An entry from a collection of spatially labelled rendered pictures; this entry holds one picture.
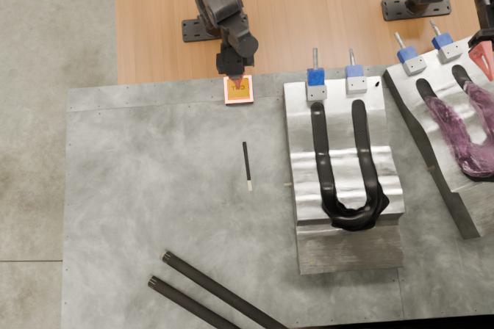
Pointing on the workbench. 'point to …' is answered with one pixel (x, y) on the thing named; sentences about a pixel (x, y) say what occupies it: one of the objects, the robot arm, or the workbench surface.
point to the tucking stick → (247, 166)
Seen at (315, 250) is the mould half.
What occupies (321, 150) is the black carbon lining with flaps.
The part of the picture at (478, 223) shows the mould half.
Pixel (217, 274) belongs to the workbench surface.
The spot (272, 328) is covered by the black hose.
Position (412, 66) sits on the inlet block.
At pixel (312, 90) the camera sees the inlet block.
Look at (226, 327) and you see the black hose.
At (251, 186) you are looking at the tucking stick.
